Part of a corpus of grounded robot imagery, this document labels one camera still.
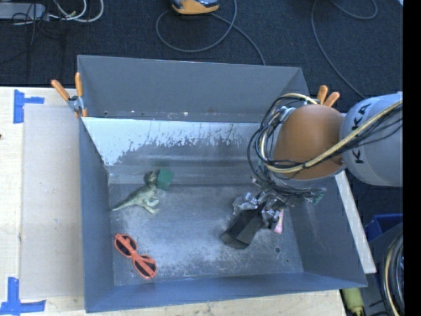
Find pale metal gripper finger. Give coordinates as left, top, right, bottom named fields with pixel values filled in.
left=232, top=192, right=258, bottom=215
left=261, top=207, right=281, bottom=232

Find small pink thing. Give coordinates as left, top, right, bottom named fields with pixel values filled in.
left=274, top=209, right=285, bottom=234

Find black flat box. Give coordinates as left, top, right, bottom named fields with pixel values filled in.
left=220, top=209, right=264, bottom=250

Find grey metal bin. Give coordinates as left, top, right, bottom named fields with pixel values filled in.
left=76, top=55, right=378, bottom=313

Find dark green cube block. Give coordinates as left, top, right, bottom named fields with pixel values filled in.
left=155, top=168, right=175, bottom=191

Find green toy dinosaur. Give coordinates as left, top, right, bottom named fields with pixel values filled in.
left=111, top=171, right=162, bottom=215

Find red sunglasses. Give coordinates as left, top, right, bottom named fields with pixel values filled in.
left=113, top=232, right=158, bottom=280

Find pale wood flat board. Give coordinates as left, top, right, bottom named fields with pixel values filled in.
left=18, top=103, right=85, bottom=301

